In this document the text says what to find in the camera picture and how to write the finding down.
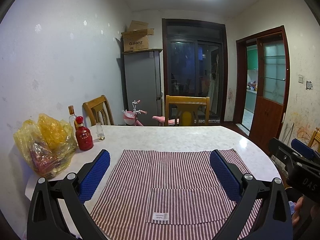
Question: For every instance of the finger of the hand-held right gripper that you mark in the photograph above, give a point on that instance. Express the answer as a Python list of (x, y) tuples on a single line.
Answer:
[(302, 148), (280, 148)]

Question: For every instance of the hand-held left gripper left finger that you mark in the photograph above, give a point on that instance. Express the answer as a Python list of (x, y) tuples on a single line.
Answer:
[(96, 172)]

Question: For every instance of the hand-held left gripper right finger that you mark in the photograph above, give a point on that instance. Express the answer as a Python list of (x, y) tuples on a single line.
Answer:
[(225, 172)]

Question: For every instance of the person's right hand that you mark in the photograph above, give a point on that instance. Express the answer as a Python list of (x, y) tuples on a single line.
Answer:
[(298, 205)]

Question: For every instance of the wooden chair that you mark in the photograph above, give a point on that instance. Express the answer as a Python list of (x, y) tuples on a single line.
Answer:
[(315, 140), (187, 100), (96, 105)]

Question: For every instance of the wooden glass-panel door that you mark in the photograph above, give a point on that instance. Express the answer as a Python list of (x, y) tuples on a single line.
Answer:
[(267, 117)]

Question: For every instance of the red liquor bottle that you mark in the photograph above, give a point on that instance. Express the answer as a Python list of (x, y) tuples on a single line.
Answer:
[(84, 138)]

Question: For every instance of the small drinking glass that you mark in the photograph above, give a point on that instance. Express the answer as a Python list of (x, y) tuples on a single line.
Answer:
[(100, 132)]

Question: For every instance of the patterned doormat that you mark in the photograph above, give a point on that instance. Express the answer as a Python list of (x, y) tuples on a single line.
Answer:
[(208, 120)]

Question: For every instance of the yellow plastic bag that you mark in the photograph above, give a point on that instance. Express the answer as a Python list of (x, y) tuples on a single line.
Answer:
[(47, 142)]

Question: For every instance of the clear glass bottle gold cap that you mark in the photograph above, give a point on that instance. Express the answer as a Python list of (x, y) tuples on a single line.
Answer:
[(72, 116)]

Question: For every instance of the red white striped cloth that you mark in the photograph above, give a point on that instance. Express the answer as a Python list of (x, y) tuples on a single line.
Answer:
[(162, 170)]

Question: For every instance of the pink child's tricycle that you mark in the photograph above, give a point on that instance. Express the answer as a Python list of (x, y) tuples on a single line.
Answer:
[(130, 117)]

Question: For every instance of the green kitchen cabinet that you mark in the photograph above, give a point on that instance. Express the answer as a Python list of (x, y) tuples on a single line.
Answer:
[(252, 57)]

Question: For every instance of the grey refrigerator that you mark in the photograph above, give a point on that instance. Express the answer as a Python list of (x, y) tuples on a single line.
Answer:
[(141, 87)]

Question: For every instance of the dark framed sliding glass door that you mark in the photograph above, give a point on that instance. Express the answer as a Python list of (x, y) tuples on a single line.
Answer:
[(192, 62)]

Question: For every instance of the large printed cardboard box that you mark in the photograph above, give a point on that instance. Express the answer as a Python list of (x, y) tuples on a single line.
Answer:
[(136, 42)]

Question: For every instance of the small plain cardboard box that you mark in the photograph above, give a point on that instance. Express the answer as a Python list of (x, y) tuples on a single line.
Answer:
[(138, 25)]

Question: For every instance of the torn wall sticker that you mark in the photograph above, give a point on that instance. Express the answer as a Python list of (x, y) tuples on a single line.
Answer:
[(309, 85)]

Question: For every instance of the white wall switch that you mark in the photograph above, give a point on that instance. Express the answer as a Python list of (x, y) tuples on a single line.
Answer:
[(300, 78)]

